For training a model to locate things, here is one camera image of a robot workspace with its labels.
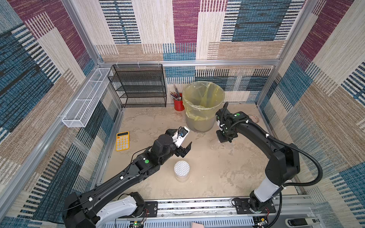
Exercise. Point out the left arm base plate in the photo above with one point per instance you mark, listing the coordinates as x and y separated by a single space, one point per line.
149 211

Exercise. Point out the tape roll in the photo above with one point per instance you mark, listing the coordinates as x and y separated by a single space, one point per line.
254 118

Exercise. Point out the aluminium front rail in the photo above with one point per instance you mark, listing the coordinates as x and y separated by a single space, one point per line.
293 211

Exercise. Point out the bin with yellow bag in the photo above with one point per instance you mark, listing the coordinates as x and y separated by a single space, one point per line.
201 101

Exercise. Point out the pens in red cup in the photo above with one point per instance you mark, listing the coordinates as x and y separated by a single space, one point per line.
175 94

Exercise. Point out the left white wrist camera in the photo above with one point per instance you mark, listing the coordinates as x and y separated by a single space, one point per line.
180 135

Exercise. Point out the white wire mesh basket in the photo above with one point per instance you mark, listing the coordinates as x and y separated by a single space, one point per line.
85 104

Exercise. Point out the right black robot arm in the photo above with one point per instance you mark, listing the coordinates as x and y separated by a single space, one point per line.
284 160

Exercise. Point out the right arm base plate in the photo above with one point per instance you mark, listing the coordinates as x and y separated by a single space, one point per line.
242 205

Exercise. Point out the black wire mesh shelf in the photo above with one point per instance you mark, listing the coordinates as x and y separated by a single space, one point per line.
139 85

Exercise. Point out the yellow calculator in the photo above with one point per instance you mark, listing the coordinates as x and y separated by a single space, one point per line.
122 141

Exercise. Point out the red pen holder cup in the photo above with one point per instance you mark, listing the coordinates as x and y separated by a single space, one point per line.
178 103

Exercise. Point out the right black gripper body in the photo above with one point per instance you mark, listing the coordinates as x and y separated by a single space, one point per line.
223 125

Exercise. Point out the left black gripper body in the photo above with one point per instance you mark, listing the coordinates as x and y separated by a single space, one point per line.
178 151

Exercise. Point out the jar with patterned white lid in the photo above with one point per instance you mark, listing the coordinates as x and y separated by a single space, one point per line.
182 171

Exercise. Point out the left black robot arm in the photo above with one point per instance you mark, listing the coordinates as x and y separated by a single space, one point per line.
97 207

